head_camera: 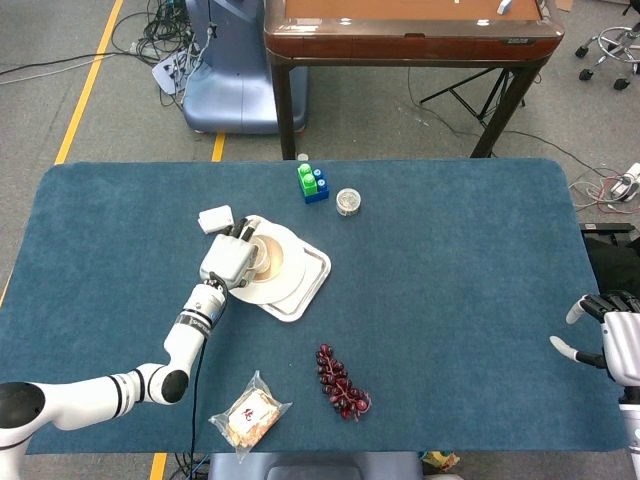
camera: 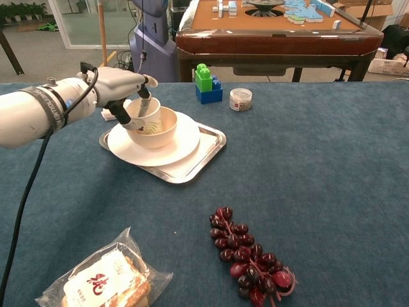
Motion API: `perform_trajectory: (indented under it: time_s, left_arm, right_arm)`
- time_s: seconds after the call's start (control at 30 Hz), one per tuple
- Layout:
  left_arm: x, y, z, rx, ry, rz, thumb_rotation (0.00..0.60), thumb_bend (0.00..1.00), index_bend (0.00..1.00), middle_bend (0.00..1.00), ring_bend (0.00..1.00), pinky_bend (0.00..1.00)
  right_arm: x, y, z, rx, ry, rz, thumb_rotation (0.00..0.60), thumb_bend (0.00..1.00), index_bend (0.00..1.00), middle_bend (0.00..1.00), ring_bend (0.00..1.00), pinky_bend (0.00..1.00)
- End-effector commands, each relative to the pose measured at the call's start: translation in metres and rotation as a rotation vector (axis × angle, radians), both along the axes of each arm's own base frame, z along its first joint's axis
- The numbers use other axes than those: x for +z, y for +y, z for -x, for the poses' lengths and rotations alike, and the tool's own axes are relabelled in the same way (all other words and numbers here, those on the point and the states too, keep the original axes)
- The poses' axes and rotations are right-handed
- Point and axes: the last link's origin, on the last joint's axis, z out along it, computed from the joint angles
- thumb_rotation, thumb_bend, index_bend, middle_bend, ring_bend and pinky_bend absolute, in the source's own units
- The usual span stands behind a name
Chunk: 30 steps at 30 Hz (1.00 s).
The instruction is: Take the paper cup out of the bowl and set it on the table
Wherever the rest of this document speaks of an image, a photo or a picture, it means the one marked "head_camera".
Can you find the small white box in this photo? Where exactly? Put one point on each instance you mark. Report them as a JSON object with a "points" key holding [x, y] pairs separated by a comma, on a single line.
{"points": [[216, 219]]}

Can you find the packaged pastry in clear wrapper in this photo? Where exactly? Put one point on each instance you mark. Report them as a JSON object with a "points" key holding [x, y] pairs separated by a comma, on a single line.
{"points": [[250, 416]]}

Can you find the dark red grape bunch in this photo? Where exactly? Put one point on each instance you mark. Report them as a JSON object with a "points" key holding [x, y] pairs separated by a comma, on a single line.
{"points": [[340, 382]]}

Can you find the blue toy building block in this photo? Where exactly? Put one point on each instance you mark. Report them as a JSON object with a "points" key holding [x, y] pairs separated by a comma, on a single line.
{"points": [[320, 189]]}

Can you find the silver square metal tray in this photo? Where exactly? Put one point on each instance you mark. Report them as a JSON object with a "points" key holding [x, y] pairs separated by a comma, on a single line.
{"points": [[307, 287]]}

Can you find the brown wooden mahjong table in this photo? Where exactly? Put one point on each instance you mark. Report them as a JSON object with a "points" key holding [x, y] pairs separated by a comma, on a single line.
{"points": [[410, 40]]}

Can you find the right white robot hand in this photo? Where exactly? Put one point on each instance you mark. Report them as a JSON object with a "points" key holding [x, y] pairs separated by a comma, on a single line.
{"points": [[612, 340]]}

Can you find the blue felt table mat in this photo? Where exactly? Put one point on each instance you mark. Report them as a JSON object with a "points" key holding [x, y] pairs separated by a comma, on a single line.
{"points": [[450, 300]]}

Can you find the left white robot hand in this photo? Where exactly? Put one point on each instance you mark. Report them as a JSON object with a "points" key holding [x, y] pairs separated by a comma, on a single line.
{"points": [[230, 257]]}

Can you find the black bag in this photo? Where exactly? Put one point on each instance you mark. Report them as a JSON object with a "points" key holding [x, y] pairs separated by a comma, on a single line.
{"points": [[617, 265]]}

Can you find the black tripod stand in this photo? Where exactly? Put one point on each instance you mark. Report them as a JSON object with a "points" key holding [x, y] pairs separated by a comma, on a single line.
{"points": [[470, 95]]}

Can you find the office chair wheel base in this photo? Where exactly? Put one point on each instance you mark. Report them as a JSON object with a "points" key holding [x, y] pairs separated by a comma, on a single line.
{"points": [[610, 50]]}

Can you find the white round plate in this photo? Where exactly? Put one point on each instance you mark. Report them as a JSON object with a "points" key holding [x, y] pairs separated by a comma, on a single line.
{"points": [[282, 280]]}

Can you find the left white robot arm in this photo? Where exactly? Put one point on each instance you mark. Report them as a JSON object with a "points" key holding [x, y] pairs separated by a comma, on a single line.
{"points": [[125, 370]]}

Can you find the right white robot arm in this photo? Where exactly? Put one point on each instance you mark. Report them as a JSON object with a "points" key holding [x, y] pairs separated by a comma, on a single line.
{"points": [[631, 435]]}

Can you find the green toy building block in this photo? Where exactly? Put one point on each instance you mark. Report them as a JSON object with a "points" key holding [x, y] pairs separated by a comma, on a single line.
{"points": [[306, 179]]}

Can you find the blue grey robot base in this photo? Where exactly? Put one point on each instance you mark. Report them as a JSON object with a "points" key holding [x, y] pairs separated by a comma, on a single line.
{"points": [[235, 70]]}

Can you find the grey blue robot torso base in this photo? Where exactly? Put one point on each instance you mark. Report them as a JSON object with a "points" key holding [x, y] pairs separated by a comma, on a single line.
{"points": [[315, 466]]}

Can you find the small round clear container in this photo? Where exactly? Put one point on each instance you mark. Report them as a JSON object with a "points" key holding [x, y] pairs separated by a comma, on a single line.
{"points": [[348, 201]]}

